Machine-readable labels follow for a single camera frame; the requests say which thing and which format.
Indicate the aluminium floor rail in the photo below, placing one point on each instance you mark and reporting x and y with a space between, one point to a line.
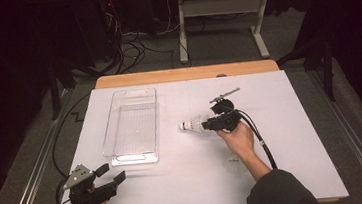
38 169
358 152

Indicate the white table cover board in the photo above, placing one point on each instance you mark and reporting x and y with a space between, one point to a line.
193 181

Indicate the white metal desk frame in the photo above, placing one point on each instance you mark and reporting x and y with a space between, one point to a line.
223 5

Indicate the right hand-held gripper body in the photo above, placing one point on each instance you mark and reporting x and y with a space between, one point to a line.
227 119

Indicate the dark equipment rack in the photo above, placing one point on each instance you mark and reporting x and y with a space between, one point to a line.
98 29

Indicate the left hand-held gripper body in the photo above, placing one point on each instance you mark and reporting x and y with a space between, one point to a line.
87 194

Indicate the person's right hand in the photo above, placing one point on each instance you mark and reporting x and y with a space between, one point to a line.
241 143

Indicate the clear plastic bin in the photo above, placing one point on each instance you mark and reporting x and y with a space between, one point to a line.
131 127

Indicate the black metal stand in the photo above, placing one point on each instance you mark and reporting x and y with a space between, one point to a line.
328 74
55 94

